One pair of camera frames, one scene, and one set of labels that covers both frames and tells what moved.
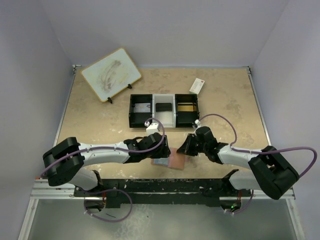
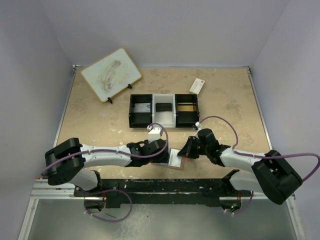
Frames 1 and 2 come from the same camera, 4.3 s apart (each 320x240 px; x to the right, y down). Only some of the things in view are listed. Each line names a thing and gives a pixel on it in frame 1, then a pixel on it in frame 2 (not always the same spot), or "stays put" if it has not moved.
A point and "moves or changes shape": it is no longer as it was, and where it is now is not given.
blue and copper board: x=176 y=160 stays put
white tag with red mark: x=197 y=85 stays put
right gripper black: x=186 y=148 stays put
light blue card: x=164 y=161 moves or changes shape
